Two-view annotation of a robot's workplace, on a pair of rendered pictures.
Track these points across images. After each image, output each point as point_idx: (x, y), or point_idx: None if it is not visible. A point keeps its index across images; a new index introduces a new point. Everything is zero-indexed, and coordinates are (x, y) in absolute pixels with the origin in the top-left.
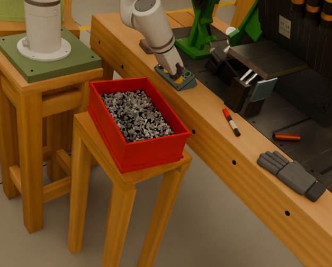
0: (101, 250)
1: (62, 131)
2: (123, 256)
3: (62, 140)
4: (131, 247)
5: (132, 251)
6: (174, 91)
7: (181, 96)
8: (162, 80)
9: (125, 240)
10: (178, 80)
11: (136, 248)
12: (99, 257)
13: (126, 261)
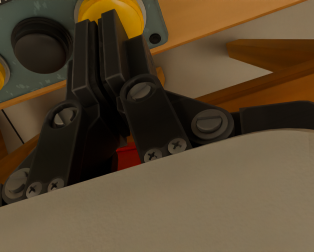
0: (183, 93)
1: (6, 172)
2: (197, 65)
3: (18, 162)
4: (186, 51)
5: (193, 51)
6: (158, 51)
7: (221, 24)
8: (43, 92)
9: (174, 57)
10: (124, 29)
11: (190, 44)
12: (193, 97)
13: (207, 62)
